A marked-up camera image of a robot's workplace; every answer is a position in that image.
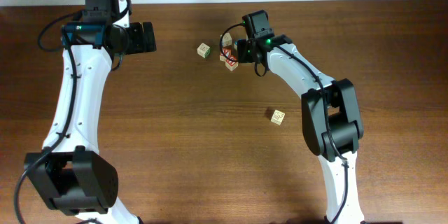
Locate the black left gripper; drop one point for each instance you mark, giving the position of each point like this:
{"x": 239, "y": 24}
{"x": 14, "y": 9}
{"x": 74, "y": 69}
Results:
{"x": 138, "y": 45}

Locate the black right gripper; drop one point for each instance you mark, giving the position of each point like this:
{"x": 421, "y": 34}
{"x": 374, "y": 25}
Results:
{"x": 241, "y": 57}

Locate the red letter A block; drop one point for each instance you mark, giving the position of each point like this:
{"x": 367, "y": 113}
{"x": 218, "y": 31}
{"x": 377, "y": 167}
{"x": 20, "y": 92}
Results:
{"x": 225, "y": 54}

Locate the red letter U block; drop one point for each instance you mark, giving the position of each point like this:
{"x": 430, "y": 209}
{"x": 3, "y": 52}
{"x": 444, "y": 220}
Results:
{"x": 231, "y": 63}

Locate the natural block brown picture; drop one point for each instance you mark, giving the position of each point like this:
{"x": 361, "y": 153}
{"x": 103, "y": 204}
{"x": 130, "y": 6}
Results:
{"x": 277, "y": 117}

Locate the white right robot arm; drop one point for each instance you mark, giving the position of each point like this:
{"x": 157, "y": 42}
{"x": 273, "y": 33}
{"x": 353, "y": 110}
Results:
{"x": 331, "y": 120}

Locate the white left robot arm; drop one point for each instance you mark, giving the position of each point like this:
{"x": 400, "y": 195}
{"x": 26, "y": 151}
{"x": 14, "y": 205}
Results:
{"x": 68, "y": 173}

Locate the natural block grey print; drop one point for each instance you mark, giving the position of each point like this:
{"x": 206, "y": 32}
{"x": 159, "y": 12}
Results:
{"x": 226, "y": 40}

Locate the natural block green print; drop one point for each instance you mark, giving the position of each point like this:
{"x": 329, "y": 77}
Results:
{"x": 203, "y": 50}

